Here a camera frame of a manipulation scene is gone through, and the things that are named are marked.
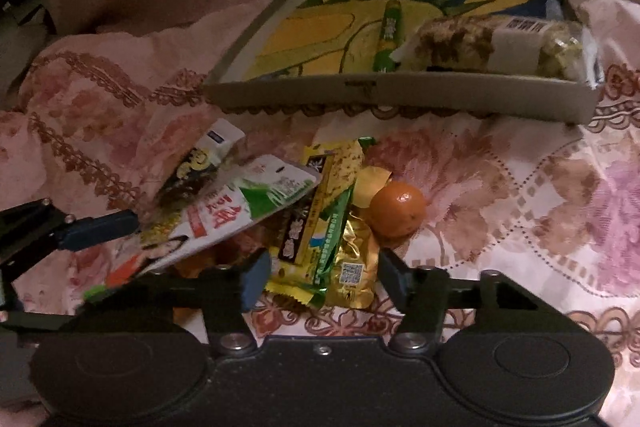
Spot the gold foil snack packet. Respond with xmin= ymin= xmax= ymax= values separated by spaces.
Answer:
xmin=325 ymin=167 xmax=394 ymax=309

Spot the cardboard box with colourful lining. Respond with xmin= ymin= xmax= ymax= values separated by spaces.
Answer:
xmin=204 ymin=0 xmax=607 ymax=126

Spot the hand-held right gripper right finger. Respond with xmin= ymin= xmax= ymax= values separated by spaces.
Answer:
xmin=377 ymin=248 xmax=544 ymax=349

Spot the black snack packet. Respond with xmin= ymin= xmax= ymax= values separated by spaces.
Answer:
xmin=155 ymin=118 xmax=251 ymax=208

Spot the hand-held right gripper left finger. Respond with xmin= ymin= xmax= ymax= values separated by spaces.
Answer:
xmin=125 ymin=249 xmax=273 ymax=350

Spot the tangerine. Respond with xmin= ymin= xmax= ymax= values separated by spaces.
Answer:
xmin=368 ymin=181 xmax=428 ymax=240

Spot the yellow black bar packet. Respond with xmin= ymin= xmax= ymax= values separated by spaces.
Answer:
xmin=264 ymin=144 xmax=337 ymax=305

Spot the orange snack packet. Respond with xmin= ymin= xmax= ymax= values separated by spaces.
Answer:
xmin=185 ymin=232 xmax=266 ymax=280

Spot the green snack stick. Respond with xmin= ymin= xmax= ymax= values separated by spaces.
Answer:
xmin=372 ymin=0 xmax=407 ymax=75

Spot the yellow spotted snack packet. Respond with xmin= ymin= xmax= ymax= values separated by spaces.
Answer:
xmin=327 ymin=139 xmax=366 ymax=208

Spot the clear cereal bar packet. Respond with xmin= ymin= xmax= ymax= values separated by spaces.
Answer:
xmin=392 ymin=14 xmax=586 ymax=80

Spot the white paper with QR code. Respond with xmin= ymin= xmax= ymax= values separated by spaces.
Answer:
xmin=82 ymin=154 xmax=323 ymax=303

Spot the green strip snack packet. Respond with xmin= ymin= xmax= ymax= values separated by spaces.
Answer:
xmin=312 ymin=136 xmax=376 ymax=308

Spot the floral bedsheet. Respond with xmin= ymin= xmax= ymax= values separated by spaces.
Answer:
xmin=0 ymin=0 xmax=640 ymax=427

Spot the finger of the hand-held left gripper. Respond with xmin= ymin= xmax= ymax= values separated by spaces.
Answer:
xmin=0 ymin=307 xmax=70 ymax=339
xmin=0 ymin=198 xmax=142 ymax=280

